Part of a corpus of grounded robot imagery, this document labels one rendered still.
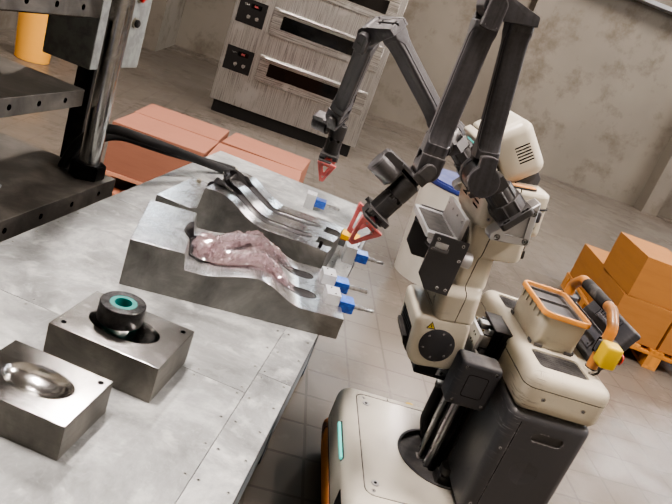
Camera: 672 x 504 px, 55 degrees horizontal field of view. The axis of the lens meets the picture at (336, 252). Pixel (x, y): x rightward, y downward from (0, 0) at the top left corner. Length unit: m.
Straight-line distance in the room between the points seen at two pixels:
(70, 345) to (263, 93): 6.20
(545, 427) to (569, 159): 10.62
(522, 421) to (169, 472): 1.10
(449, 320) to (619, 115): 10.82
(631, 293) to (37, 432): 4.12
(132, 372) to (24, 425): 0.20
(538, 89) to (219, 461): 11.13
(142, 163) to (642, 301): 3.33
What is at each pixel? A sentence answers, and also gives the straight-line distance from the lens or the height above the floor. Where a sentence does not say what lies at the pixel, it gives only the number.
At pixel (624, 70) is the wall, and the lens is 12.40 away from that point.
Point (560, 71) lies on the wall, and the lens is 11.98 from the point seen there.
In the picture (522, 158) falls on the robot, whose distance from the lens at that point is 1.72.
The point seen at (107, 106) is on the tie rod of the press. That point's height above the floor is 1.01.
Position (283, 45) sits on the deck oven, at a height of 0.91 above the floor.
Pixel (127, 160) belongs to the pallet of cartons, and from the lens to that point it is 4.08.
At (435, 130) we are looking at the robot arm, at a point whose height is 1.31.
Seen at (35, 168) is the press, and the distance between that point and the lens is 2.05.
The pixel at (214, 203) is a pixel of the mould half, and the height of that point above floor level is 0.90.
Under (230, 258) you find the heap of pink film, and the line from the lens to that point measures 1.48.
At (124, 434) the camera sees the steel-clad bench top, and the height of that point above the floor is 0.80.
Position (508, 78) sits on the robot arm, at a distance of 1.54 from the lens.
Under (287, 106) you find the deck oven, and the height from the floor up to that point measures 0.32.
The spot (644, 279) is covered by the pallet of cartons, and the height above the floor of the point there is 0.56.
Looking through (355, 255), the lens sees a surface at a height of 0.83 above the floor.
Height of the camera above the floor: 1.49
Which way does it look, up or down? 20 degrees down
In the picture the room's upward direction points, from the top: 21 degrees clockwise
